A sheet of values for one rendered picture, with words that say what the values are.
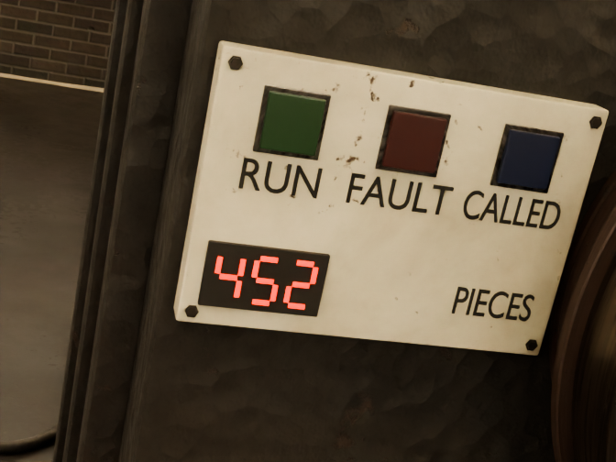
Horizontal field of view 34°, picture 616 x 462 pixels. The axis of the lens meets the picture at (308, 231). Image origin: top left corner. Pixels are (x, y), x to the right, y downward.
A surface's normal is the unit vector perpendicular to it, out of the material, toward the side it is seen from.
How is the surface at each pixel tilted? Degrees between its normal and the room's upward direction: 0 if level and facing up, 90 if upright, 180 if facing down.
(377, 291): 90
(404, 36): 90
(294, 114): 90
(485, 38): 90
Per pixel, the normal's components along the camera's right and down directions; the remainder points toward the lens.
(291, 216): 0.21, 0.33
